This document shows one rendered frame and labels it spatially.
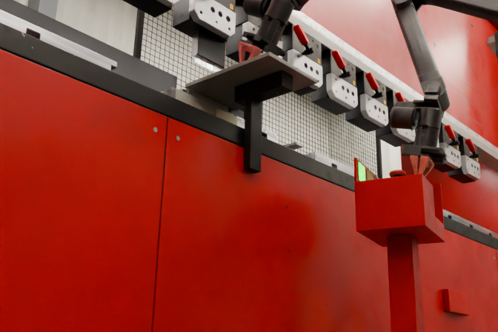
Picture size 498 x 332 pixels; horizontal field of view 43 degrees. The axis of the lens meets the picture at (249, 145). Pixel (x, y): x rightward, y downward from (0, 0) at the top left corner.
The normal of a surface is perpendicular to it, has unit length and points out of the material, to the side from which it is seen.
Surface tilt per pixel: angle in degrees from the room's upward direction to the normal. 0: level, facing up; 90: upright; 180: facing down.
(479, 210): 90
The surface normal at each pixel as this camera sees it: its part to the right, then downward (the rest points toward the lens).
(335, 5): 0.75, -0.21
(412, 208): -0.47, -0.31
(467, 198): -0.66, -0.27
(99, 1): 0.89, -0.14
